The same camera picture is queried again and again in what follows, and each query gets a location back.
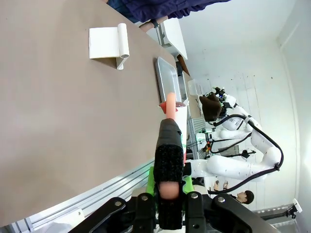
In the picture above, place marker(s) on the white storage boxes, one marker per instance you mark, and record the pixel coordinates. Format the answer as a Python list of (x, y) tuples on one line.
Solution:
[(194, 87)]

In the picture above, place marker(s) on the pink lint roller black grip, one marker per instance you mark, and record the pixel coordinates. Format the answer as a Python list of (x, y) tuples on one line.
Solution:
[(170, 150)]

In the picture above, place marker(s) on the large white table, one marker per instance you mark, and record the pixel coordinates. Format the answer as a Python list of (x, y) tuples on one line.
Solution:
[(173, 36)]

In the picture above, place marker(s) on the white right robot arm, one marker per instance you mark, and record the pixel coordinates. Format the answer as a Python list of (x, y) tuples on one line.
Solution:
[(230, 167)]

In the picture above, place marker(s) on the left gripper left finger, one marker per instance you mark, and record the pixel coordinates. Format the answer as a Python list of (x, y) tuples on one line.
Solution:
[(143, 206)]

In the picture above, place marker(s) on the aluminium table frame rail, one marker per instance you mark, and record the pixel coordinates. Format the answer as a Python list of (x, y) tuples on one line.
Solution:
[(97, 194)]

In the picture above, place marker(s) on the grey perforated panel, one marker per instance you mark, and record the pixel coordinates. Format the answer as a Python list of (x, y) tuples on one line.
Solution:
[(194, 131)]

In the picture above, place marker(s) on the person left forearm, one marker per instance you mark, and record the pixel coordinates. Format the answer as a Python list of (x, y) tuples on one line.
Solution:
[(162, 20)]

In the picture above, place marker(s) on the person left hand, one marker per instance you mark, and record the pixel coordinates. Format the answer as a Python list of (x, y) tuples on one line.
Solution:
[(146, 28)]

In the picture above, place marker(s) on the camera on black stand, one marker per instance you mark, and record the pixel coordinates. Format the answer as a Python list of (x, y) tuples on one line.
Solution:
[(296, 206)]

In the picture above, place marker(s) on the person with black hair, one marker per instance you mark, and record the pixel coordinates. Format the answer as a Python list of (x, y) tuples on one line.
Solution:
[(245, 196)]

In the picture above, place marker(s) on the white lint roller stand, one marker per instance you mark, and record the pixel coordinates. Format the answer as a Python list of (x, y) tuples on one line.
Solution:
[(102, 41)]

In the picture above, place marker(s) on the dark brown cloth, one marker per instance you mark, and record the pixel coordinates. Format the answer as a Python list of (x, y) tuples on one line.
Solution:
[(211, 109)]

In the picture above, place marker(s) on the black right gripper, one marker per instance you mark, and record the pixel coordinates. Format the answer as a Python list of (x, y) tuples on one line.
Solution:
[(224, 99)]

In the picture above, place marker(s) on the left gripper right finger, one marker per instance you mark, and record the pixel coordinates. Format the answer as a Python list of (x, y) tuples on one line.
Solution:
[(194, 208)]

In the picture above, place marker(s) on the blue jeans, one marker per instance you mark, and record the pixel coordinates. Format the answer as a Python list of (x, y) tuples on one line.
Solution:
[(121, 7)]

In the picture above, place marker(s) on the black wrist watch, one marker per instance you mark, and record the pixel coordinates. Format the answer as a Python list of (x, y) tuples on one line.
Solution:
[(154, 23)]

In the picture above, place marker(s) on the silver metal tray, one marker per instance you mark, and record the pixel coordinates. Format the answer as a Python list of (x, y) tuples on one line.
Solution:
[(167, 77)]

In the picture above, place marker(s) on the person torso purple jacket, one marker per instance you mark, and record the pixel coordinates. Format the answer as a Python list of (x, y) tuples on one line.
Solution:
[(170, 7)]

